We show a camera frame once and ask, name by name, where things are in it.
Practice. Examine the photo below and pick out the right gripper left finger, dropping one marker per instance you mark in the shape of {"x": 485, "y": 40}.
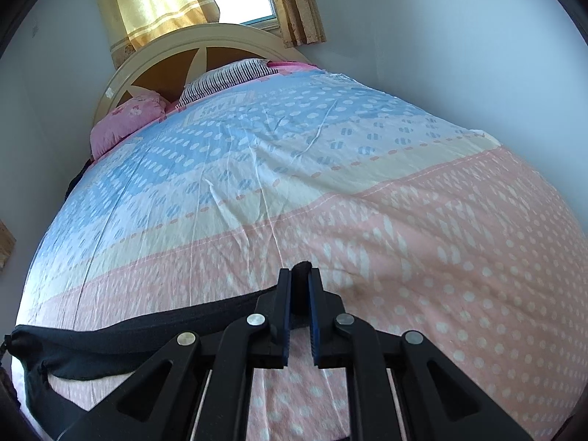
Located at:
{"x": 196, "y": 387}

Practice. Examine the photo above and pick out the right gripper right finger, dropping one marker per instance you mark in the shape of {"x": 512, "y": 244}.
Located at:
{"x": 400, "y": 387}

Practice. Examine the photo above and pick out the black pants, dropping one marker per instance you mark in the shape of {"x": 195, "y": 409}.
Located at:
{"x": 68, "y": 373}

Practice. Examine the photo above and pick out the polka dot bed sheet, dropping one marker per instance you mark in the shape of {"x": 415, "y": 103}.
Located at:
{"x": 416, "y": 223}

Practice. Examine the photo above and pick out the yellow left curtain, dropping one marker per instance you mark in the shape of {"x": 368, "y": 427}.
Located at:
{"x": 7, "y": 244}

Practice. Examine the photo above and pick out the yellow curtain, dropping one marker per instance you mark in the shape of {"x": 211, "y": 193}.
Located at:
{"x": 7, "y": 244}
{"x": 299, "y": 22}
{"x": 132, "y": 24}

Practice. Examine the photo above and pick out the pink pillow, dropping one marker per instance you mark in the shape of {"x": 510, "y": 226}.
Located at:
{"x": 124, "y": 120}

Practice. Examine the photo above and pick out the striped pillow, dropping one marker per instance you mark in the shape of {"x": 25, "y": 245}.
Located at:
{"x": 223, "y": 78}

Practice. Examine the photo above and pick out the cream wooden headboard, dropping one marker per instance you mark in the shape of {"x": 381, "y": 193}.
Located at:
{"x": 169, "y": 62}

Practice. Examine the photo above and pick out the yellow centre curtain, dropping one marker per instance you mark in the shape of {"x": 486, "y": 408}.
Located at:
{"x": 132, "y": 24}

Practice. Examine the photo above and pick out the yellow right curtain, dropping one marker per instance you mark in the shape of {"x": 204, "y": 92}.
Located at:
{"x": 299, "y": 22}

